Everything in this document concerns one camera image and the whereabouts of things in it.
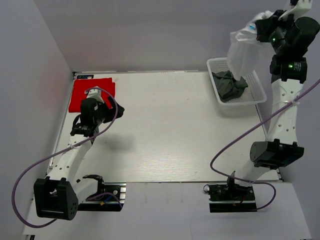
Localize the white t shirt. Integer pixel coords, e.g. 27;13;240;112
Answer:
226;10;273;81

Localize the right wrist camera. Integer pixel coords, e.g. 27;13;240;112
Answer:
278;0;313;20

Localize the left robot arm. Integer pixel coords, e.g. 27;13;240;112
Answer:
33;97;125;221

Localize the folded red t shirt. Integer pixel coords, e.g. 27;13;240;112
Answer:
68;77;116;113

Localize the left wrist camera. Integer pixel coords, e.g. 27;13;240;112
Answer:
84;88;104;103

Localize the white plastic basket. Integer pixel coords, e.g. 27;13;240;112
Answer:
206;57;267;107

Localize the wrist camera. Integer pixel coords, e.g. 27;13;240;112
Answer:
84;88;104;103
278;0;313;20

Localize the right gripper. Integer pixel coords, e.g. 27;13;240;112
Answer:
254;8;297;55

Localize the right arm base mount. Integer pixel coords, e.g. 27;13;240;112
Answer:
203;170;257;213

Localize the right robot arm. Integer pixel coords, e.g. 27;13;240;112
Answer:
225;10;320;200

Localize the dark grey t shirt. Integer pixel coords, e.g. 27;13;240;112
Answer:
211;70;248;103

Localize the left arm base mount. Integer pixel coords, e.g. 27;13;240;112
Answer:
78;174;127;212

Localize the blue label sticker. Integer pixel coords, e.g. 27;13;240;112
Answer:
76;74;94;80

